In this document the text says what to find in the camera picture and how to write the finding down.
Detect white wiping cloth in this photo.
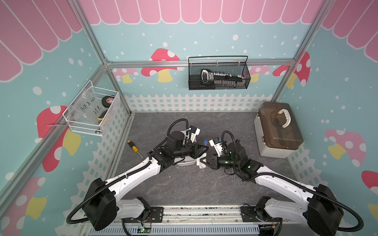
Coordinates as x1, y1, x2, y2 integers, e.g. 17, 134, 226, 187
196, 156, 207, 169

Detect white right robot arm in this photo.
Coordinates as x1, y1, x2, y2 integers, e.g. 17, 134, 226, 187
199, 140, 364, 236

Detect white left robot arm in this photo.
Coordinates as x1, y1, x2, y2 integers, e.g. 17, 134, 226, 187
66, 131, 209, 231

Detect white rectangular plastic tray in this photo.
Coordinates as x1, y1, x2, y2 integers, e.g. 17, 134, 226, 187
177, 156, 196, 166

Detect yellow black screwdriver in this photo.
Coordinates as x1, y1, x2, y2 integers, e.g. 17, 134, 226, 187
127, 140, 144, 159

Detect brown lidded storage box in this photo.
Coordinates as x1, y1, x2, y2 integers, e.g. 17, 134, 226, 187
254, 102, 304, 158

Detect black socket tool set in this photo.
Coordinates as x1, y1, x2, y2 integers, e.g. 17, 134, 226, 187
200, 69, 245, 88

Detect black tape roll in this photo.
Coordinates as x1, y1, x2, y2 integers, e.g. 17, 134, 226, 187
101, 95, 115, 108

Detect clear labelled plastic bag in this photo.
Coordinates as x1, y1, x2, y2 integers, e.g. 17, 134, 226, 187
68, 86, 104, 125

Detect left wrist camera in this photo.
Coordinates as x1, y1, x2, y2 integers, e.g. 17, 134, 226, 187
189, 125, 200, 143

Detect black wire mesh basket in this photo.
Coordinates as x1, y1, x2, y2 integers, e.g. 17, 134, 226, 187
188, 56, 251, 90

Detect white wire wall basket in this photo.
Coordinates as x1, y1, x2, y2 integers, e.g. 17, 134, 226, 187
63, 81, 121, 137

